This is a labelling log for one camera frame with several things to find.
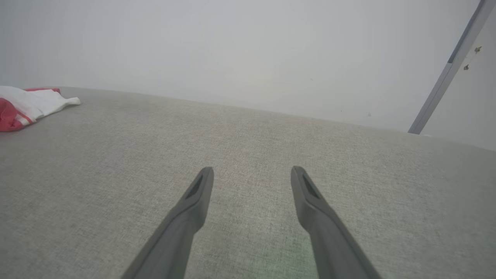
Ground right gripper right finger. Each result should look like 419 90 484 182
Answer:
291 166 382 279

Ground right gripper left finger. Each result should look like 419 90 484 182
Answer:
121 167 214 279

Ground red and white garment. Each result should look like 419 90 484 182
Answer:
0 86 81 132

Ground grey fabric sofa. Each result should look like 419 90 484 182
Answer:
0 87 496 279

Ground grey metal wall strip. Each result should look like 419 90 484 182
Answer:
408 0 496 135

